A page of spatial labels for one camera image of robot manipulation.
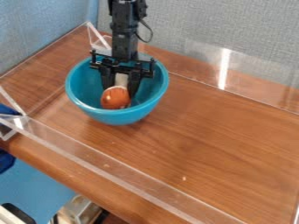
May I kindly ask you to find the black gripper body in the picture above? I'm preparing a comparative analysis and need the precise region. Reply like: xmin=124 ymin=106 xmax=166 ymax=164
xmin=89 ymin=50 xmax=156 ymax=78

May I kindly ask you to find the blue plastic bowl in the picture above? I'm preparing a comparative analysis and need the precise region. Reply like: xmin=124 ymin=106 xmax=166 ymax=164
xmin=64 ymin=57 xmax=169 ymax=126

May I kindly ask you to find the clear acrylic back barrier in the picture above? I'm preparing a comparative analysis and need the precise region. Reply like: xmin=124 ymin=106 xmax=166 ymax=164
xmin=97 ymin=0 xmax=299 ymax=116

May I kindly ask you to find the clear acrylic front barrier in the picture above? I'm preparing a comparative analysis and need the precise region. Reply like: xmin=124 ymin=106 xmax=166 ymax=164
xmin=0 ymin=114 xmax=245 ymax=224

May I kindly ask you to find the black and white object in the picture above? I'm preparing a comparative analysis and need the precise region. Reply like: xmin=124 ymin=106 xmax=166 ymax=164
xmin=0 ymin=204 xmax=35 ymax=224

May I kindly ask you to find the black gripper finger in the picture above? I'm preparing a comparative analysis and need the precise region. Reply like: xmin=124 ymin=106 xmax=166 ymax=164
xmin=128 ymin=72 xmax=141 ymax=97
xmin=100 ymin=67 xmax=116 ymax=89

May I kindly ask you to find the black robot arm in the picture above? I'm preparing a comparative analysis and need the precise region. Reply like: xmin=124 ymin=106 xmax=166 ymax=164
xmin=89 ymin=0 xmax=154 ymax=97

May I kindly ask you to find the clear acrylic corner bracket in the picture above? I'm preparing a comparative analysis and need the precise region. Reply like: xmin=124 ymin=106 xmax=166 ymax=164
xmin=86 ymin=21 xmax=110 ymax=53

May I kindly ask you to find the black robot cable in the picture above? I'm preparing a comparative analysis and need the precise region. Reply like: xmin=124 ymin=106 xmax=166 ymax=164
xmin=136 ymin=19 xmax=154 ymax=44

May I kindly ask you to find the brown cap toy mushroom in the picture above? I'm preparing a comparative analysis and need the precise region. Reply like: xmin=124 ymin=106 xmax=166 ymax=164
xmin=100 ymin=73 xmax=130 ymax=109

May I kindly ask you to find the blue cloth object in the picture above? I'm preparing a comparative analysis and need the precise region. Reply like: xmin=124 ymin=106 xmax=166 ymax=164
xmin=0 ymin=103 xmax=21 ymax=175

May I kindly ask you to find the grey metal frame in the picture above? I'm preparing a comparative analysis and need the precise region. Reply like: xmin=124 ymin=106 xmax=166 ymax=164
xmin=50 ymin=195 xmax=102 ymax=224

